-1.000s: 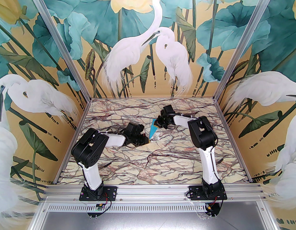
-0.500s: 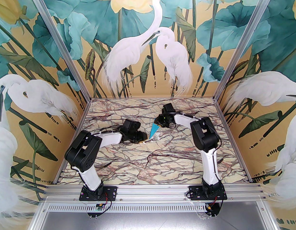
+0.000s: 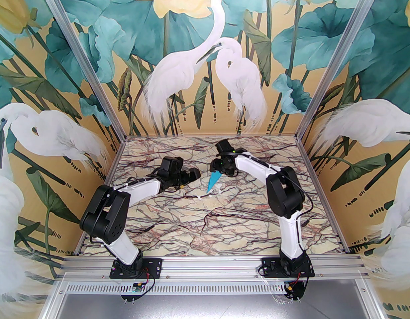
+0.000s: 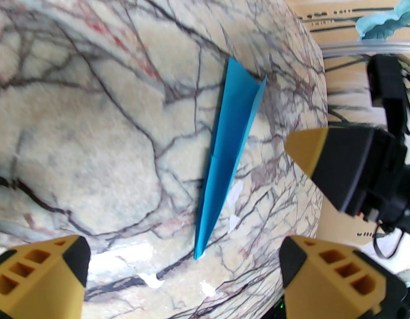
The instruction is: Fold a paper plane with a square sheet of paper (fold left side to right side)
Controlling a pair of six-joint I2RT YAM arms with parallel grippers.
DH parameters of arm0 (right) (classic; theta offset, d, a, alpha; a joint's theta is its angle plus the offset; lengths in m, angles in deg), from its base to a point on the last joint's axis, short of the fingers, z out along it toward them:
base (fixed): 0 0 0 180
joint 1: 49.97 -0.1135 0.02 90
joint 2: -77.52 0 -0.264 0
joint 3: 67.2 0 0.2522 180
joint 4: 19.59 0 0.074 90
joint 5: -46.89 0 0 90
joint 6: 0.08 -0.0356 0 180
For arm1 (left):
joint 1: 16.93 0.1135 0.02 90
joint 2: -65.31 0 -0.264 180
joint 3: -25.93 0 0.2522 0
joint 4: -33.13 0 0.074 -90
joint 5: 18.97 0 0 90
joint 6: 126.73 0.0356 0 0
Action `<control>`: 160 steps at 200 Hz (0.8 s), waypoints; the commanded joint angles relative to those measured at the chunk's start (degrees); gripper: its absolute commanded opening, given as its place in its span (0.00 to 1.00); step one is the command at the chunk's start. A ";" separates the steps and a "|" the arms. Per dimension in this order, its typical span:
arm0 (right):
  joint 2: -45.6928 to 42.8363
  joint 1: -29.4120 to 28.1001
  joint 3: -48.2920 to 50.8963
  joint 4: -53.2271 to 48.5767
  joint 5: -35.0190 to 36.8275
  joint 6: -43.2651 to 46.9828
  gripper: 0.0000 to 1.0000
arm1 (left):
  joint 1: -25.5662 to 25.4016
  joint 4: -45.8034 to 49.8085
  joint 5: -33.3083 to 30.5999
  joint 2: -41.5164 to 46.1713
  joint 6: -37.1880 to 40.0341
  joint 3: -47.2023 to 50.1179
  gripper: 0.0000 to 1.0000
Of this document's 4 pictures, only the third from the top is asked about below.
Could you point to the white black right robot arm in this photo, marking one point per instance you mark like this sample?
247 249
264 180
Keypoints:
291 234

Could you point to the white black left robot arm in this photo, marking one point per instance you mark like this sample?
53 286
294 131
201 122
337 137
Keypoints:
123 248

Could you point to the grey metal sheet panel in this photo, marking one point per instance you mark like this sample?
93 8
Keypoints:
208 307

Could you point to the perforated metal strip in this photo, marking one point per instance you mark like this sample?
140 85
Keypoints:
208 288

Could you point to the small green circuit board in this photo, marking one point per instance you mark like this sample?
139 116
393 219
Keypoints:
137 287

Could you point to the aluminium table edge rail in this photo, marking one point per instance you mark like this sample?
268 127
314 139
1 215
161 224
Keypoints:
308 159
115 159

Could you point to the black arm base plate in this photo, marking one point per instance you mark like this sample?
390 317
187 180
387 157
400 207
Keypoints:
155 266
268 267

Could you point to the aluminium front frame rail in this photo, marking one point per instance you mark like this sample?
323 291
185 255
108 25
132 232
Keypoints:
208 267

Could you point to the black round mounting bracket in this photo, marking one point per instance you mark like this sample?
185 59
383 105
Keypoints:
299 292

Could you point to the aluminium frame post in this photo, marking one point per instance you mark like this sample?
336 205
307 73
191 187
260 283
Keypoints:
82 61
338 61

